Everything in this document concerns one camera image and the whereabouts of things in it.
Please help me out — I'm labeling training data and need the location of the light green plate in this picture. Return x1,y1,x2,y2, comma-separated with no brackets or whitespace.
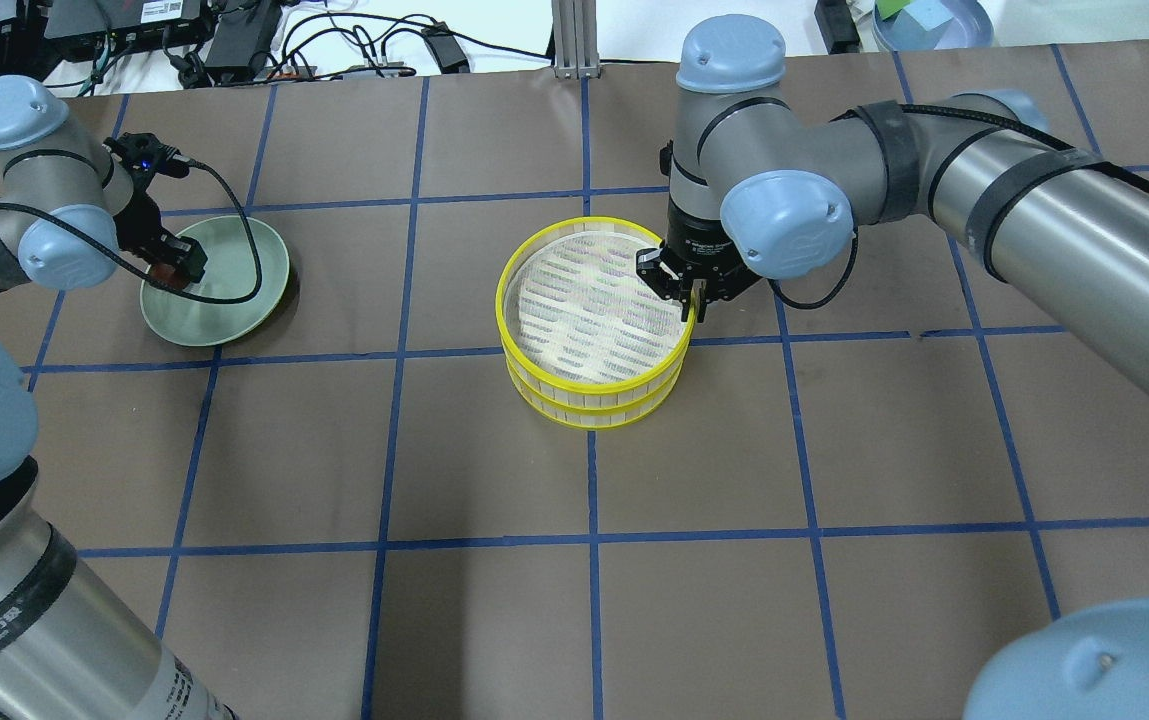
139,215,292,347

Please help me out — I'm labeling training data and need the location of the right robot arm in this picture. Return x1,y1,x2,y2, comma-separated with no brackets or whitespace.
635,14,1149,396

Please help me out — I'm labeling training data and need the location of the blue plate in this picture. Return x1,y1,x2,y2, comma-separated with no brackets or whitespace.
872,1,995,53

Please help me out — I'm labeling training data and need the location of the large yellow bamboo steamer layer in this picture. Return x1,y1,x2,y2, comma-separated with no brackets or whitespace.
493,217,694,395

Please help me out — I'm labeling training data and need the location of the black braided cable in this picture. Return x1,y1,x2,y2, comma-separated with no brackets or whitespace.
0,160,265,304

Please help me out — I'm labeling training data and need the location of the small yellow bamboo steamer layer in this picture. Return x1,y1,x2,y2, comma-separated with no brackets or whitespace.
504,354,684,429

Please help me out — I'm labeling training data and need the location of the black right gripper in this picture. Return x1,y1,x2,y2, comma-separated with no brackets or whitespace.
635,199,763,305

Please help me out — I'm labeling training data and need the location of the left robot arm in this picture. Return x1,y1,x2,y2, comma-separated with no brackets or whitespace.
0,76,234,719

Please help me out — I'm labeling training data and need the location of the brown bun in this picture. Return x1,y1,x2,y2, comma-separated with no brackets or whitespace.
151,264,190,291

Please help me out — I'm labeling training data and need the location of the aluminium frame post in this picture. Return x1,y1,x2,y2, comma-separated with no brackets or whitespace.
552,0,602,79

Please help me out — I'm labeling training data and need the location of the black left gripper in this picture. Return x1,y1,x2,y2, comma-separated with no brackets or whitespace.
105,133,208,286

